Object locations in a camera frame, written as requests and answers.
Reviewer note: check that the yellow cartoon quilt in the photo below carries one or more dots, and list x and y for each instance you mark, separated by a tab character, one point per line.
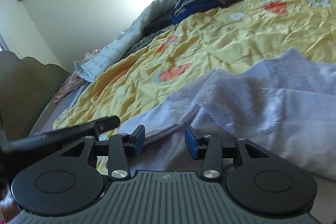
232	40

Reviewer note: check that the grey patterned blanket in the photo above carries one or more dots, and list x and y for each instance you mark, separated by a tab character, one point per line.
91	68

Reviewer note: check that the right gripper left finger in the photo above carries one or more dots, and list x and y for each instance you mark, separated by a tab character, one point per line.
121	147

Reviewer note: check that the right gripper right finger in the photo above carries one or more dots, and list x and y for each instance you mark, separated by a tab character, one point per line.
207	148

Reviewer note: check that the lavender long-sleeve top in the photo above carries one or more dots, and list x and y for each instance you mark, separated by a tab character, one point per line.
285	105

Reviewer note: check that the person's left hand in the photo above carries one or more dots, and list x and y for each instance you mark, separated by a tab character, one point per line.
9	208

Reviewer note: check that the olive green headboard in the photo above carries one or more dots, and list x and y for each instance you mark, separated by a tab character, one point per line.
27	86

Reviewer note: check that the pink garment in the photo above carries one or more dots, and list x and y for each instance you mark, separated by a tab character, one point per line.
74	81

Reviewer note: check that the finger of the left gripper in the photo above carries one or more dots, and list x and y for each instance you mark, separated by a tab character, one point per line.
70	134

